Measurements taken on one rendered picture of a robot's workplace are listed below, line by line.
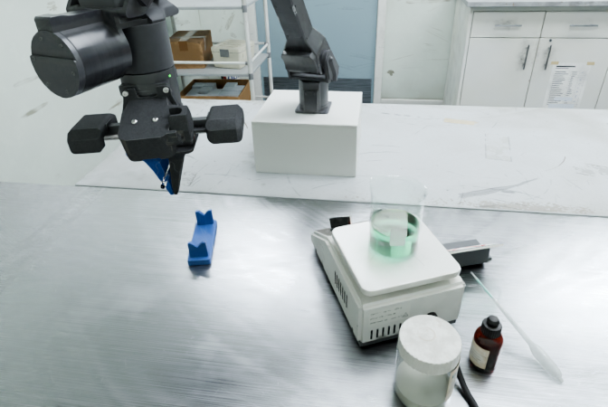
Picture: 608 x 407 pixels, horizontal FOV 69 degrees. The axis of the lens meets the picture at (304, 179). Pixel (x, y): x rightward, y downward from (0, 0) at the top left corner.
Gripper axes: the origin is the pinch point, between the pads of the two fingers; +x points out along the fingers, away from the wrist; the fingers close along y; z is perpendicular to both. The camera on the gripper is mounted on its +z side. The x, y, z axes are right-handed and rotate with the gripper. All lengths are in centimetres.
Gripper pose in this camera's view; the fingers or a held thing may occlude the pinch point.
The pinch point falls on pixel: (169, 168)
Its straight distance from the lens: 55.0
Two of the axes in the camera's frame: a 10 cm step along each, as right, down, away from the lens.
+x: 0.5, 8.7, 5.0
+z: 0.7, 4.9, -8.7
